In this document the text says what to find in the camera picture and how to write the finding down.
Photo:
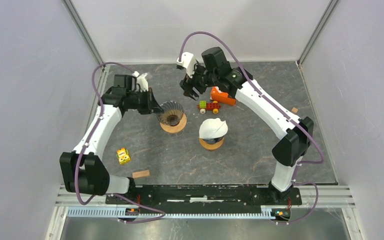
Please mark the yellow juice carton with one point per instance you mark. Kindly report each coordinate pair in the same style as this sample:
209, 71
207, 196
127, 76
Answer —
123, 156

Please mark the white paper coffee filter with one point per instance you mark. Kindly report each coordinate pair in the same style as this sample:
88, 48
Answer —
213, 128

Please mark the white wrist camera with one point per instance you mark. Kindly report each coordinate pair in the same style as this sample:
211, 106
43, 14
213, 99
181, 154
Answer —
141, 81
187, 62

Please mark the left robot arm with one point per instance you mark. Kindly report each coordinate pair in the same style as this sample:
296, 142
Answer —
82, 169

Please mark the white slotted cable duct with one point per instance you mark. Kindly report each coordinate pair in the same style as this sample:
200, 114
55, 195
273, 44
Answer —
131, 212

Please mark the toy brick car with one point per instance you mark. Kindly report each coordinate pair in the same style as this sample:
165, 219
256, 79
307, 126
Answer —
207, 106

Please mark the smoky grey dripper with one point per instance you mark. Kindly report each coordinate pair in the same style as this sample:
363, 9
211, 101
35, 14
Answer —
172, 113

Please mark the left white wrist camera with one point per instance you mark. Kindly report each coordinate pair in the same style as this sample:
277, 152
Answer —
141, 81

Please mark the small wooden block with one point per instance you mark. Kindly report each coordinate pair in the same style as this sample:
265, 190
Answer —
141, 174

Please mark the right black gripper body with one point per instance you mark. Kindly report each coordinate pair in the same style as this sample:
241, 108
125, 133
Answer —
201, 79

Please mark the orange coffee filter box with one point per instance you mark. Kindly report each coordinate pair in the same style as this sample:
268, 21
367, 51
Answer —
222, 97

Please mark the small wooden cube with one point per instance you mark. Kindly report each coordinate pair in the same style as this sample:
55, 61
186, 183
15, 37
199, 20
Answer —
294, 110

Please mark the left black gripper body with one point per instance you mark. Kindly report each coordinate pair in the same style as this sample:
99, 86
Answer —
141, 101

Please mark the wooden ring stand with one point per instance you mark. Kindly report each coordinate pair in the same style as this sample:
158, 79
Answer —
211, 146
177, 128

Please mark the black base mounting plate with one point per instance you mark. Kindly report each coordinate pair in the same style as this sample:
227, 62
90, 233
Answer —
212, 198

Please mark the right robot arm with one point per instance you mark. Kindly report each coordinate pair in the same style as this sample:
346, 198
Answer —
294, 133

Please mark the blue plastic dripper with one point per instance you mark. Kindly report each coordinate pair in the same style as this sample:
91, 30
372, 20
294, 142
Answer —
212, 141

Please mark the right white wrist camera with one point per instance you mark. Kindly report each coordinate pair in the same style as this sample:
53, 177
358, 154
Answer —
187, 62

